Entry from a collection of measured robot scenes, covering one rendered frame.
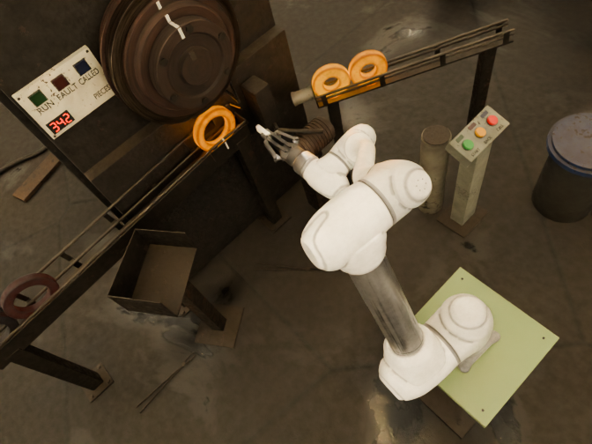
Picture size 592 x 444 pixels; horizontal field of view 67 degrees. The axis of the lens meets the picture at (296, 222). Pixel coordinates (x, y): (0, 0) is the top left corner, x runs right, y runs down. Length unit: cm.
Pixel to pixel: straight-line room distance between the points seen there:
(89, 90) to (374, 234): 105
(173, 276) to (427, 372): 93
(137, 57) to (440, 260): 153
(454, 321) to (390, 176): 57
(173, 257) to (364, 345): 91
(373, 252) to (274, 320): 121
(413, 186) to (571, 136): 124
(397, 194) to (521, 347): 88
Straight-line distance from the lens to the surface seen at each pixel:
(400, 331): 127
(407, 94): 287
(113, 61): 148
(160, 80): 147
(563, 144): 211
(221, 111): 180
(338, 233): 96
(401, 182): 99
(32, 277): 182
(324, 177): 154
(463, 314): 143
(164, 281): 172
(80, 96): 164
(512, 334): 172
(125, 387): 236
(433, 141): 193
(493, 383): 167
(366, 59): 189
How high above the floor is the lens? 198
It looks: 57 degrees down
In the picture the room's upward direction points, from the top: 21 degrees counter-clockwise
